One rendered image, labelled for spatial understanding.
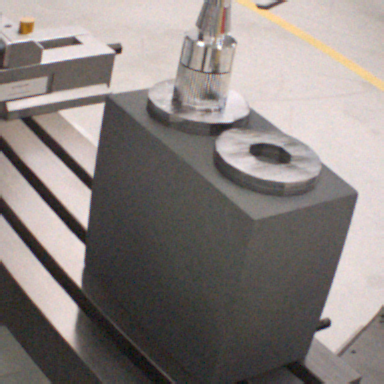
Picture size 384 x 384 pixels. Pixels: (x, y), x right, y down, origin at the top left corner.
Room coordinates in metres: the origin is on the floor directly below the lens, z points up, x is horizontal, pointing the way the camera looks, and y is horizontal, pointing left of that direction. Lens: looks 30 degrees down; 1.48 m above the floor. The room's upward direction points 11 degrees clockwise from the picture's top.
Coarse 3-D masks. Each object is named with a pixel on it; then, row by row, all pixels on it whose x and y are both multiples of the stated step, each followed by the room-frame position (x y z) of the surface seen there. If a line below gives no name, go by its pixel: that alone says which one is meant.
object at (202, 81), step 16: (192, 64) 0.78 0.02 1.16; (208, 64) 0.78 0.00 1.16; (224, 64) 0.79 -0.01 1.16; (176, 80) 0.80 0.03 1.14; (192, 80) 0.78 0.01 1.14; (208, 80) 0.78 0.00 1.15; (224, 80) 0.79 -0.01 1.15; (176, 96) 0.79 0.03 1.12; (192, 96) 0.78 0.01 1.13; (208, 96) 0.78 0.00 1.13; (224, 96) 0.79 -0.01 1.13
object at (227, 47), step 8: (192, 32) 0.81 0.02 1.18; (184, 40) 0.80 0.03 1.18; (192, 40) 0.79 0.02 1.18; (200, 40) 0.79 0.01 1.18; (208, 40) 0.79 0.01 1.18; (224, 40) 0.80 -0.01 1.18; (232, 40) 0.81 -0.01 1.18; (192, 48) 0.79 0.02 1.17; (200, 48) 0.78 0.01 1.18; (208, 48) 0.78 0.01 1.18; (216, 48) 0.78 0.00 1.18; (224, 48) 0.79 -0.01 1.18; (232, 48) 0.79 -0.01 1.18
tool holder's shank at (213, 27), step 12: (204, 0) 0.80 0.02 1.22; (216, 0) 0.79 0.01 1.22; (228, 0) 0.80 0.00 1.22; (204, 12) 0.80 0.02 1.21; (216, 12) 0.79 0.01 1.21; (228, 12) 0.80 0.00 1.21; (204, 24) 0.79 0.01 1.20; (216, 24) 0.79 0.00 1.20; (228, 24) 0.80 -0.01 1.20; (204, 36) 0.80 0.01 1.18; (216, 36) 0.79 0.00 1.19
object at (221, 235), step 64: (128, 128) 0.78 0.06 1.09; (192, 128) 0.76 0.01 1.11; (256, 128) 0.77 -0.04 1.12; (128, 192) 0.77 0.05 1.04; (192, 192) 0.70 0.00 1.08; (256, 192) 0.68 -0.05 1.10; (320, 192) 0.71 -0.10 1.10; (128, 256) 0.75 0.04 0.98; (192, 256) 0.69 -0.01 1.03; (256, 256) 0.65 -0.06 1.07; (320, 256) 0.70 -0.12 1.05; (192, 320) 0.68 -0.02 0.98; (256, 320) 0.66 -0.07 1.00
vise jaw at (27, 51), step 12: (0, 24) 1.16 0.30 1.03; (12, 24) 1.16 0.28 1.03; (0, 36) 1.11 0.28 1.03; (12, 36) 1.12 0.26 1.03; (24, 36) 1.12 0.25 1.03; (0, 48) 1.11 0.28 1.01; (12, 48) 1.10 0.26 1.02; (24, 48) 1.11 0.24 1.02; (36, 48) 1.12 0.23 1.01; (0, 60) 1.10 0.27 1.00; (12, 60) 1.10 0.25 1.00; (24, 60) 1.11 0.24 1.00; (36, 60) 1.12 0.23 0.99
